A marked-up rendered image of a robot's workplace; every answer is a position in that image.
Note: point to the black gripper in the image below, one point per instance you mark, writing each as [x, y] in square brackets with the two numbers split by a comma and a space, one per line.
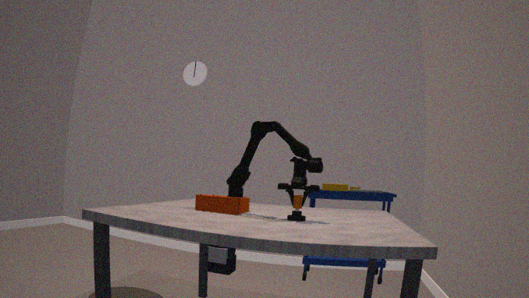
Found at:
[308, 189]

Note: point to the orange knob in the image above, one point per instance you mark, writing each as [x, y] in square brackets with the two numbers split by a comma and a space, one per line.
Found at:
[297, 201]

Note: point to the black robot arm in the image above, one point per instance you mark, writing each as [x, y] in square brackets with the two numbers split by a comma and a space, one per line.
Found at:
[258, 131]

